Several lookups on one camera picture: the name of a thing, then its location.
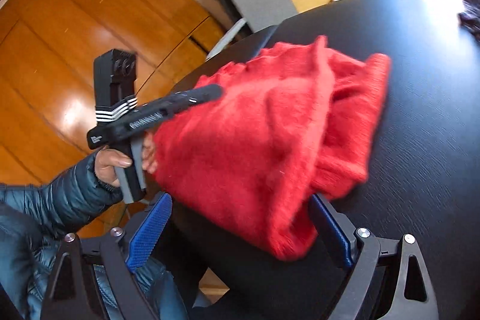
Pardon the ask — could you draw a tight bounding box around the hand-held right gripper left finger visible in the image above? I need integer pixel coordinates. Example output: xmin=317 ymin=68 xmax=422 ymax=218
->
xmin=39 ymin=192 xmax=174 ymax=320

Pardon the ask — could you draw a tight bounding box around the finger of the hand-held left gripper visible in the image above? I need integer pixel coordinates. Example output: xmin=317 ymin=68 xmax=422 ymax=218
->
xmin=164 ymin=84 xmax=225 ymax=117

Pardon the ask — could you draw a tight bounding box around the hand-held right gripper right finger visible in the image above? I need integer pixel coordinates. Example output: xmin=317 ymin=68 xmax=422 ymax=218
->
xmin=308 ymin=193 xmax=439 ymax=320

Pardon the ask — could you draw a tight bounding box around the red knitted sweater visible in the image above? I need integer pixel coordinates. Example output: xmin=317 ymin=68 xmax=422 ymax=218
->
xmin=152 ymin=35 xmax=392 ymax=262

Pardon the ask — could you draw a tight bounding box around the person's left forearm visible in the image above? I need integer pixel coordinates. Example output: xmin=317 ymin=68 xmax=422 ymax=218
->
xmin=0 ymin=153 xmax=124 ymax=242

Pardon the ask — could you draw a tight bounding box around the person's left hand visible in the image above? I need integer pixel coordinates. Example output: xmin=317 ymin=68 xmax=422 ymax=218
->
xmin=94 ymin=134 xmax=159 ymax=189

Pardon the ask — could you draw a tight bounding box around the wooden wardrobe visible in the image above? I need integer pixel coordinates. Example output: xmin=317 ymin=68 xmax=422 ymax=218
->
xmin=0 ymin=0 xmax=227 ymax=242

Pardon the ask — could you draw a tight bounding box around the person's dark puffer jacket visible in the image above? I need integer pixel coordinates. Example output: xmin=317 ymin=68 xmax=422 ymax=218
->
xmin=0 ymin=204 xmax=211 ymax=320

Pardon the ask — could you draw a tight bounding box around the purple patterned cloth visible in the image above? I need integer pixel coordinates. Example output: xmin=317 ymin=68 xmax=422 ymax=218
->
xmin=457 ymin=0 xmax=480 ymax=32

